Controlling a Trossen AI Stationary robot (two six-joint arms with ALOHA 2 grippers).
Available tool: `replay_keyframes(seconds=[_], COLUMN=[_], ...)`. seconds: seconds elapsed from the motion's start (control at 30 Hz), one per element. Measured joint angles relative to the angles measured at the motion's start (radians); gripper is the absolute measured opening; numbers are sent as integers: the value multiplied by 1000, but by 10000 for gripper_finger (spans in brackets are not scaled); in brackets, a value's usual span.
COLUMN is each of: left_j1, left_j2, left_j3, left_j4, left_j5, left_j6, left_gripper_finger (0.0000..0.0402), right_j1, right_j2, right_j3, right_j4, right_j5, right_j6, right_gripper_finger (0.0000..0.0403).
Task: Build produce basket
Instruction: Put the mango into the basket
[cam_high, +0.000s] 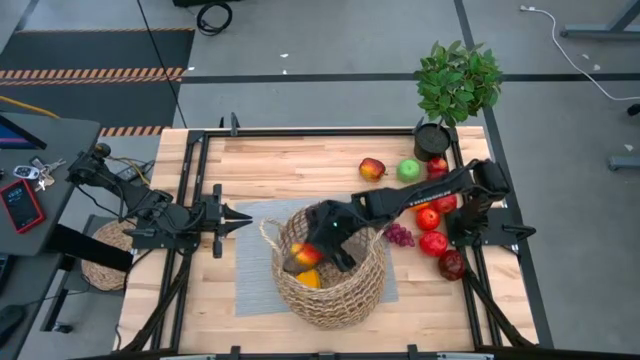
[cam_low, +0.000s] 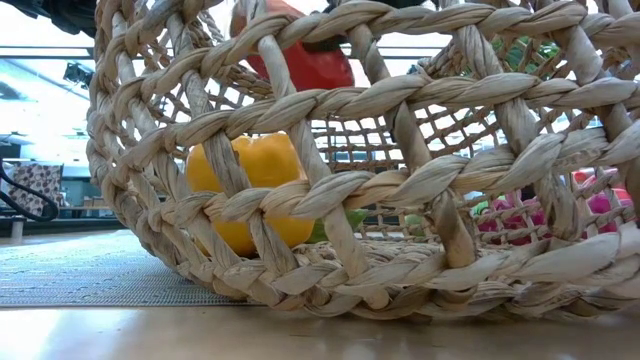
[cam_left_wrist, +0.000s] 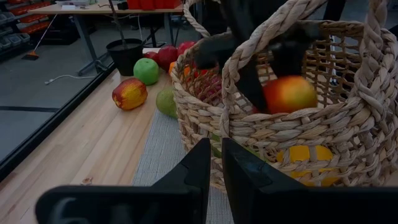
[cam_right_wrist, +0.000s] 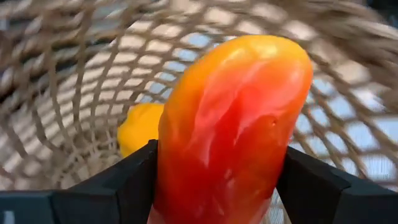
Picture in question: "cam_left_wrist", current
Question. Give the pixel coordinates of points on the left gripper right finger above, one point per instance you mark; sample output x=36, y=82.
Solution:
x=280, y=205

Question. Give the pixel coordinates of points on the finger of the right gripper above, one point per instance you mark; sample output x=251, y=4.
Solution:
x=286, y=59
x=253, y=84

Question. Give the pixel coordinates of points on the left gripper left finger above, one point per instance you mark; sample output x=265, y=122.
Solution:
x=155, y=205

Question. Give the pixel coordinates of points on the yellow bell pepper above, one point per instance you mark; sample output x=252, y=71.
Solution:
x=298, y=154

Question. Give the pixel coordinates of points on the orange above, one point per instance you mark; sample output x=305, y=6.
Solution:
x=171, y=68

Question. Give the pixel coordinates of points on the large red apple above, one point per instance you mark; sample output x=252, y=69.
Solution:
x=167, y=57

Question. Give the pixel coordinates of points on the green pear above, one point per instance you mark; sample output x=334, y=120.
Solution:
x=166, y=102

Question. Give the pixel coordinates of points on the green apple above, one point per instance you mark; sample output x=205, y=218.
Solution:
x=146, y=71

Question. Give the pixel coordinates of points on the red and yellow apple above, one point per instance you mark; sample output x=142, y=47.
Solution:
x=129, y=94

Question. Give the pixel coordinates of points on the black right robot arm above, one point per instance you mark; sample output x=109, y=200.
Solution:
x=334, y=9

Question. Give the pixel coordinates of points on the grey woven placemat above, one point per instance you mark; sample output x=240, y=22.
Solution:
x=161, y=155

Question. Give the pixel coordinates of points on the red plastic bin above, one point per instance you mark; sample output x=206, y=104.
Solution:
x=149, y=3

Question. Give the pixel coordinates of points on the green plant in black pot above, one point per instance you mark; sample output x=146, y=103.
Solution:
x=124, y=59

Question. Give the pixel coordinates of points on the wooden workbench with grey legs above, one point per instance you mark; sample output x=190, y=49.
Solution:
x=93, y=8

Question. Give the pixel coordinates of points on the black bag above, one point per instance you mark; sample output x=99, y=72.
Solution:
x=62, y=31

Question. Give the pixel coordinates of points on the broom with orange head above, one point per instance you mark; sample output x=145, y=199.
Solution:
x=31, y=56

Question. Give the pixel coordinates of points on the shelf with orange bins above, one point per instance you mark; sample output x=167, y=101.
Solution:
x=31, y=28

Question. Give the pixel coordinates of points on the black aluminium table frame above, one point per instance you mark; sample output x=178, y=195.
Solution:
x=46, y=127

